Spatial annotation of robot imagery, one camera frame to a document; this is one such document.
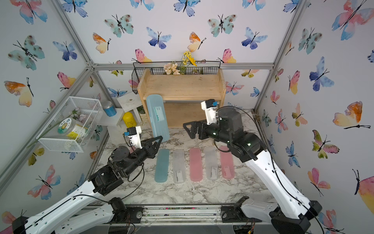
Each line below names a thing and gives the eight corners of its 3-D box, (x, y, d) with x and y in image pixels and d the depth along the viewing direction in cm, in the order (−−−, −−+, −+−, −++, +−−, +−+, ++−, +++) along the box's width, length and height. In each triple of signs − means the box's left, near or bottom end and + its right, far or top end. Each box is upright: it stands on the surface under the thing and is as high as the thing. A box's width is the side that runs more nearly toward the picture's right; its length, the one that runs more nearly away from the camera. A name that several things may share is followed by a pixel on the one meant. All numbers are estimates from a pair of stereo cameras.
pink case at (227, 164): (222, 179, 88) (223, 177, 86) (218, 147, 101) (219, 146, 100) (235, 179, 88) (236, 177, 86) (229, 147, 101) (230, 145, 100)
